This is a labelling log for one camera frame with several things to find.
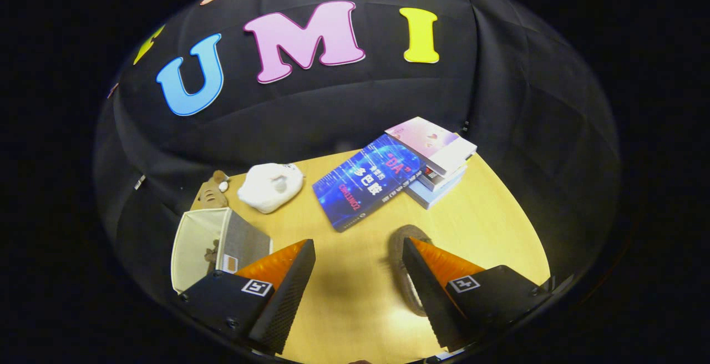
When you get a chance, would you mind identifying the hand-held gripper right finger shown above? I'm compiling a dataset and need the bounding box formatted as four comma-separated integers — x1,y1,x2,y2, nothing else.
402,236,554,353

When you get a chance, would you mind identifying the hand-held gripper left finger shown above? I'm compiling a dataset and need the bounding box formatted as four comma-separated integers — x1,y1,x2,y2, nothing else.
175,238,317,356

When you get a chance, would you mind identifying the brown fuzzy shoe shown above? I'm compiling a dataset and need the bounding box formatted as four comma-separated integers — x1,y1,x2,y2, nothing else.
202,238,221,274
387,224,440,318

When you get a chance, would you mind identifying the grey fabric storage box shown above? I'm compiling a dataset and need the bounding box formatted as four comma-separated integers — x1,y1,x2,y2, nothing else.
171,207,273,294

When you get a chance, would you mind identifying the light blue book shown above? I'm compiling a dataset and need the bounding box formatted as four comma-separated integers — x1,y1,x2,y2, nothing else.
405,169,468,210

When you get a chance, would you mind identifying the white plush toy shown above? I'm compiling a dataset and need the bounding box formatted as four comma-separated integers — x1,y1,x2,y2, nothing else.
237,163,305,215

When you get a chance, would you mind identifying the book with red black spine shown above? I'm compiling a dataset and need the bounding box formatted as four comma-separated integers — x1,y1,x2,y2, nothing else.
419,156,471,191

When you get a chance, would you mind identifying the small brown plush toy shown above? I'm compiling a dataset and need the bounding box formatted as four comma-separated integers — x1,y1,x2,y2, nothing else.
191,170,230,211

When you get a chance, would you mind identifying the pink book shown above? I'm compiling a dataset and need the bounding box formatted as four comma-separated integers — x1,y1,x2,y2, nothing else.
386,117,478,176

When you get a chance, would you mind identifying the black backdrop cloth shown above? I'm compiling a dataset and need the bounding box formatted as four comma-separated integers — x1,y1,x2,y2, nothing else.
93,0,621,309

